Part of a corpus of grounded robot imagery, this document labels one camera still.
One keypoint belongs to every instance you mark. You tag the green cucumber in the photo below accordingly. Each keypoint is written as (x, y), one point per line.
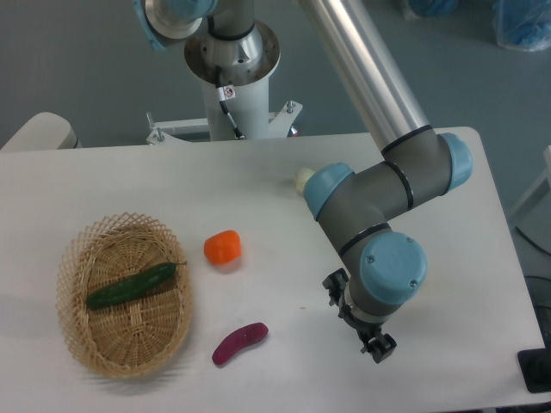
(133, 287)

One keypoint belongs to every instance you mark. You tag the purple sweet potato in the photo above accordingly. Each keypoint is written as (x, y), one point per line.
(237, 341)

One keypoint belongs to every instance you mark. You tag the woven wicker basket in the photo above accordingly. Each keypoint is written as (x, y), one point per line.
(139, 336)

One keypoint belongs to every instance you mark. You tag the blue plastic bag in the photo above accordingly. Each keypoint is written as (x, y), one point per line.
(429, 8)
(522, 26)

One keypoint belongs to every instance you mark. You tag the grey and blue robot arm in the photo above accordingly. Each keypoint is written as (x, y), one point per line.
(385, 268)

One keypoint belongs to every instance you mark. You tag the white chair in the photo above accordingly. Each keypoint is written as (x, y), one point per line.
(44, 132)

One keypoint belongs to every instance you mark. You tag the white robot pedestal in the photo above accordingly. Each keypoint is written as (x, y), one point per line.
(234, 77)

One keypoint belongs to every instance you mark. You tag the pale yellow vegetable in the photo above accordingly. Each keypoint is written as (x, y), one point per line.
(301, 177)

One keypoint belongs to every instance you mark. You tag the black device at table edge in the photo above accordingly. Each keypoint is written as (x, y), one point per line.
(535, 367)

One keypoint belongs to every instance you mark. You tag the orange bell pepper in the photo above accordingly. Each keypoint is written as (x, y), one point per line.
(223, 247)

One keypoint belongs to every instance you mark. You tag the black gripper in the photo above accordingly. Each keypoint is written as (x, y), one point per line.
(374, 342)

